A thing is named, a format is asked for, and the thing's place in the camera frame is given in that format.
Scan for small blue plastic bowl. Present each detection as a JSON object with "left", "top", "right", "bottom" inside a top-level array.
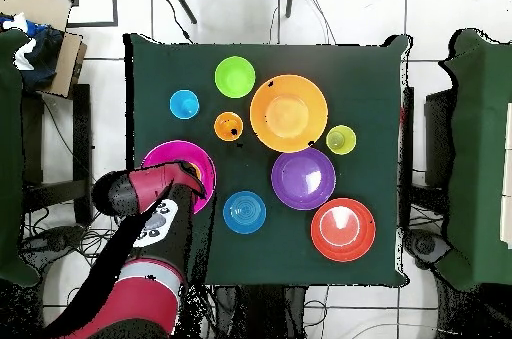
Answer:
[{"left": 222, "top": 189, "right": 268, "bottom": 235}]

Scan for purple plastic bowl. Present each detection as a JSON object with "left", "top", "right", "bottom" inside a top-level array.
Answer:
[{"left": 270, "top": 147, "right": 337, "bottom": 212}]

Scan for orange plastic cup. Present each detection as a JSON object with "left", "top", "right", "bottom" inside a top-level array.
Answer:
[{"left": 212, "top": 111, "right": 245, "bottom": 143}]

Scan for large orange plastic bowl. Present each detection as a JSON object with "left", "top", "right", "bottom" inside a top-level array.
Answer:
[{"left": 249, "top": 73, "right": 330, "bottom": 154}]

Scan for large pink plastic bowl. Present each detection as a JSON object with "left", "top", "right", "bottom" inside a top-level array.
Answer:
[{"left": 140, "top": 139, "right": 218, "bottom": 215}]

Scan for pale yellow-green plastic cup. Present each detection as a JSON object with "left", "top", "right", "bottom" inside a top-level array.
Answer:
[{"left": 324, "top": 124, "right": 358, "bottom": 156}]

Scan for small green plastic bowl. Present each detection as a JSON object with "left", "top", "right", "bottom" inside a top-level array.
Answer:
[{"left": 214, "top": 55, "right": 257, "bottom": 99}]

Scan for blue plastic cup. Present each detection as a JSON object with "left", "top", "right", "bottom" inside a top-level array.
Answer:
[{"left": 168, "top": 89, "right": 201, "bottom": 121}]

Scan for red plastic bowl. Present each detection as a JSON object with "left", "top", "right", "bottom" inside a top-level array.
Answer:
[{"left": 310, "top": 197, "right": 377, "bottom": 263}]

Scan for dark green table cloth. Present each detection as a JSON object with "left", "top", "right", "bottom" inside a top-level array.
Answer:
[{"left": 123, "top": 32, "right": 413, "bottom": 288}]

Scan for black wooden stool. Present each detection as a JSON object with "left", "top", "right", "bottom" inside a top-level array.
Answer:
[{"left": 21, "top": 82, "right": 93, "bottom": 228}]

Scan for green cloth covered table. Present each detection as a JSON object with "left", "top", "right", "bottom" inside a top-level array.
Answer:
[
  {"left": 437, "top": 28, "right": 512, "bottom": 292},
  {"left": 0, "top": 28, "right": 41, "bottom": 288}
]

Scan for blue and white clothes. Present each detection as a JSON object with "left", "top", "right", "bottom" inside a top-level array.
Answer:
[{"left": 0, "top": 11, "right": 65, "bottom": 92}]

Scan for brown cardboard box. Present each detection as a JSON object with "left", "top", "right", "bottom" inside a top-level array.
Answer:
[{"left": 0, "top": 0, "right": 88, "bottom": 99}]

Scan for black cable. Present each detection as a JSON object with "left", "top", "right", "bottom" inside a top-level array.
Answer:
[{"left": 157, "top": 0, "right": 194, "bottom": 43}]

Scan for tangle of floor cables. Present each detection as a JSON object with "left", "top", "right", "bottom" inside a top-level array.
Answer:
[{"left": 19, "top": 206, "right": 121, "bottom": 308}]

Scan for black metal frame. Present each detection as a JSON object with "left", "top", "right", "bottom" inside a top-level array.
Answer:
[{"left": 58, "top": 0, "right": 120, "bottom": 29}]

